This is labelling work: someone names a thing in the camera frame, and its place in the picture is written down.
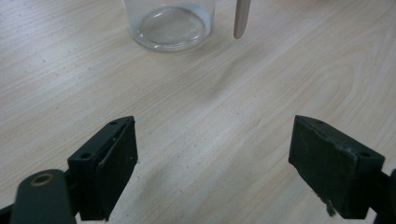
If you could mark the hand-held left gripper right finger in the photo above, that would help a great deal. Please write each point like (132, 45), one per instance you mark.
(333, 168)

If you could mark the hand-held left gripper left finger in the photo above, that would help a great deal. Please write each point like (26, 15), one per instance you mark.
(102, 168)

